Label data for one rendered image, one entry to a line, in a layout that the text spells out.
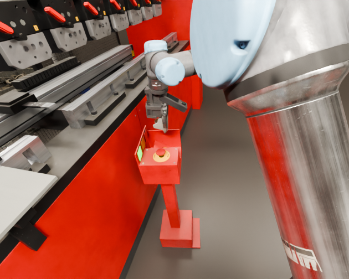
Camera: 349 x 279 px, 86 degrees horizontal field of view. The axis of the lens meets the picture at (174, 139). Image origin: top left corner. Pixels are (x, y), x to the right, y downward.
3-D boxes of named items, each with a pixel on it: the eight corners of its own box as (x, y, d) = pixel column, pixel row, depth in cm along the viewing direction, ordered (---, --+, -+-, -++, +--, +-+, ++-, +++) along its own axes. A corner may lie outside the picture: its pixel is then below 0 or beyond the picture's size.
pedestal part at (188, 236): (200, 248, 120) (199, 240, 113) (162, 247, 123) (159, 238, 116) (199, 218, 136) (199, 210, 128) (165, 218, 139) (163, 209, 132)
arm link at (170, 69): (196, 55, 51) (180, 46, 59) (158, 63, 48) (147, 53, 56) (197, 82, 56) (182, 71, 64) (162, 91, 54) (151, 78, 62)
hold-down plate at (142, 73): (133, 88, 114) (132, 83, 112) (126, 88, 115) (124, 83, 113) (151, 71, 136) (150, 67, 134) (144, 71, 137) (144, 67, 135)
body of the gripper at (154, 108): (150, 109, 80) (147, 83, 73) (170, 110, 80) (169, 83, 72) (147, 119, 74) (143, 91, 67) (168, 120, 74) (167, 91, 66)
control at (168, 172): (179, 184, 80) (175, 153, 69) (143, 184, 82) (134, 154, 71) (181, 152, 96) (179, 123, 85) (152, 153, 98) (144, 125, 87)
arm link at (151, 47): (147, 45, 55) (140, 40, 61) (150, 81, 62) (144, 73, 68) (172, 42, 57) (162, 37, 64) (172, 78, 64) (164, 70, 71)
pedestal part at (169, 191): (180, 228, 120) (169, 171, 86) (170, 227, 121) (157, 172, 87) (180, 219, 125) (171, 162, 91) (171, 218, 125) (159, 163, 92)
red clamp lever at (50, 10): (50, 4, 59) (74, 24, 68) (40, 6, 60) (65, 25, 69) (49, 10, 59) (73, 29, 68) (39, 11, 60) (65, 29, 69)
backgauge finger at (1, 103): (42, 117, 72) (35, 105, 69) (-4, 113, 80) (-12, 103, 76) (64, 102, 81) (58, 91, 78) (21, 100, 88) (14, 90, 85)
